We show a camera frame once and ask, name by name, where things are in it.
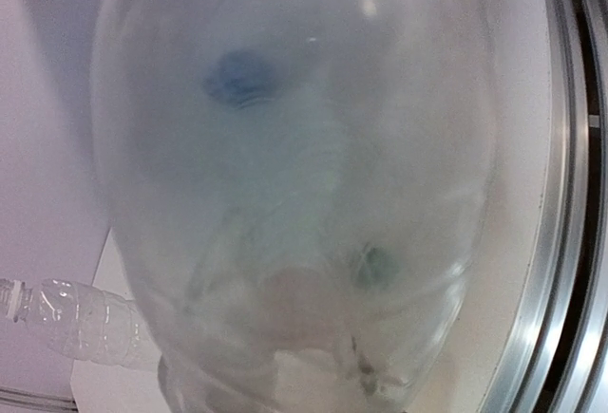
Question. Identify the red label water bottle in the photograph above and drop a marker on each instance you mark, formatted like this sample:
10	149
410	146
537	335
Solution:
249	151

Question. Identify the green bottle cap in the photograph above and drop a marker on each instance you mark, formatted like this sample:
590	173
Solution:
374	268

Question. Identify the aluminium front rail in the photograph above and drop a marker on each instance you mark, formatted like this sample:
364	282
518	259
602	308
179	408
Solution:
558	340

